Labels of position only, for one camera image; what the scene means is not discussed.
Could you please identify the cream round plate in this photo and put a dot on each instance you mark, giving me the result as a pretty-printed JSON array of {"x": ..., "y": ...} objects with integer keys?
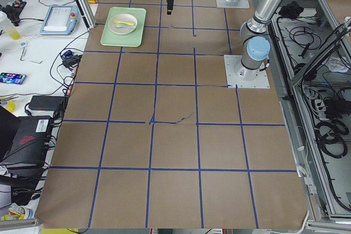
[{"x": 122, "y": 17}]

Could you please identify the yellow plastic fork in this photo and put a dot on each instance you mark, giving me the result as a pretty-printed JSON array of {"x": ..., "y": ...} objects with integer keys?
[{"x": 128, "y": 23}]

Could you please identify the pale green plastic spoon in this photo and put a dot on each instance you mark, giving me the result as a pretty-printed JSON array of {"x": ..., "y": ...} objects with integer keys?
[{"x": 123, "y": 26}]

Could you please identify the light green plastic tray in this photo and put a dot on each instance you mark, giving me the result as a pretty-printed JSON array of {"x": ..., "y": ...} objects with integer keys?
[{"x": 133, "y": 39}]

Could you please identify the blue teach pendant near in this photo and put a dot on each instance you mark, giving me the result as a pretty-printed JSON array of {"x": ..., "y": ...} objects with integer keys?
[{"x": 60, "y": 20}]

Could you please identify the clear bottle yellow liquid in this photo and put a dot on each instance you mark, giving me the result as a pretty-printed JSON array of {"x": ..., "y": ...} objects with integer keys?
[{"x": 8, "y": 27}]

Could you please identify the black power adapter brick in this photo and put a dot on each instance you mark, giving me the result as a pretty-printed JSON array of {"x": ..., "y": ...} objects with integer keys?
[{"x": 45, "y": 103}]

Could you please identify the smartphone with colourful screen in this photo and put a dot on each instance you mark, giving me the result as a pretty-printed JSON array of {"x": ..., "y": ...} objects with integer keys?
[{"x": 12, "y": 78}]

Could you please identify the black computer box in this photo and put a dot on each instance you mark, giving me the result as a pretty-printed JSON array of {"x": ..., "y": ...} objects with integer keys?
[{"x": 30, "y": 144}]

